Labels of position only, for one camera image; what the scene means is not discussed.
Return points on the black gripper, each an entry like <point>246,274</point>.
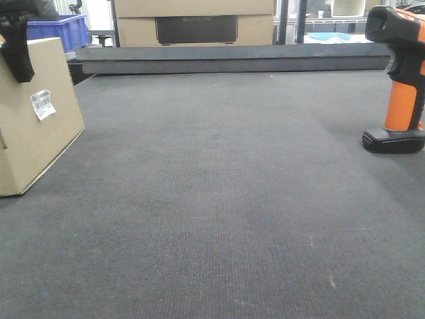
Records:
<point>14,50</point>

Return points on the small cardboard package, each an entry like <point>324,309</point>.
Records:
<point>30,146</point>

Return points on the orange black barcode scanner gun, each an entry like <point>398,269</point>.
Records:
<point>403,33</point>

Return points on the large cardboard box black print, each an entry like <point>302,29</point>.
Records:
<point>194,23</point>

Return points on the white barcode label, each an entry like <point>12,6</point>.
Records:
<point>42,105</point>

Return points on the blue plastic bin background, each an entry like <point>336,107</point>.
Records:
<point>70,29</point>

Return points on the light blue tray background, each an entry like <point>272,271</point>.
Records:
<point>327,38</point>

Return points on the grey conveyor end rail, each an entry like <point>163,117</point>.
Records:
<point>190,60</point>

